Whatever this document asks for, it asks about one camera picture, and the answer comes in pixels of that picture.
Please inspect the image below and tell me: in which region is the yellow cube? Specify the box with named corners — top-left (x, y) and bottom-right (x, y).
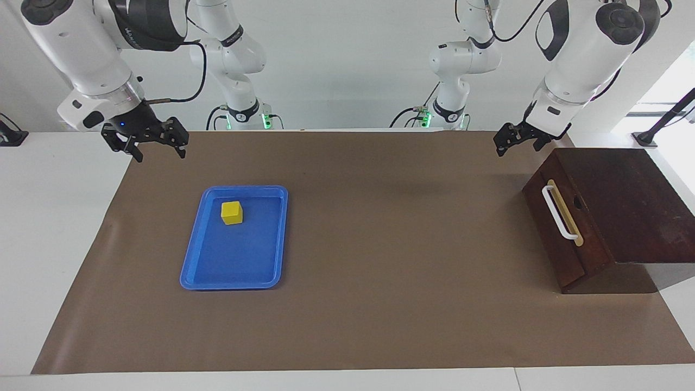
top-left (220, 200), bottom-right (244, 226)

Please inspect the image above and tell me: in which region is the wooden drawer with white handle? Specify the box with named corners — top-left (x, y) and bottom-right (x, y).
top-left (528, 154), bottom-right (615, 275)

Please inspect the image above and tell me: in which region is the dark wooden cabinet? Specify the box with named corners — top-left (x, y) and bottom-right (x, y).
top-left (522, 147), bottom-right (695, 294)

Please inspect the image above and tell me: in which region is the blue plastic tray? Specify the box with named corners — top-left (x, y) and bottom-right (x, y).
top-left (180, 185), bottom-right (289, 291)

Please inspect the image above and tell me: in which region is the brown table mat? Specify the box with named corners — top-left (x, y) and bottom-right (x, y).
top-left (31, 130), bottom-right (695, 375)

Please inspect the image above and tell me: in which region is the black right base cable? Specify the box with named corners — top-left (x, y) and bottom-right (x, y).
top-left (205, 106), bottom-right (229, 131)

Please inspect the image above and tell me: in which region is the black base cable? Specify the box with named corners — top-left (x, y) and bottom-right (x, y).
top-left (389, 81), bottom-right (441, 129)
top-left (205, 106), bottom-right (229, 131)

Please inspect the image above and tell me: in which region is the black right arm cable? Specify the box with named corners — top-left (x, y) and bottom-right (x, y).
top-left (144, 41), bottom-right (208, 105)

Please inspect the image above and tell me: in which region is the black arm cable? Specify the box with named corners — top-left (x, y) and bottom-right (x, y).
top-left (482, 0), bottom-right (546, 44)
top-left (144, 41), bottom-right (208, 105)

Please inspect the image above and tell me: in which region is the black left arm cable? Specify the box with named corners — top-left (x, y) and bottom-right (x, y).
top-left (482, 0), bottom-right (546, 44)

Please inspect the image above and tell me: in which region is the black left base cable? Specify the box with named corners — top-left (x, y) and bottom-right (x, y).
top-left (389, 81), bottom-right (441, 129)

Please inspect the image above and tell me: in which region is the black clamp mount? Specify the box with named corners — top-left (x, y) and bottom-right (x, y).
top-left (0, 113), bottom-right (29, 147)

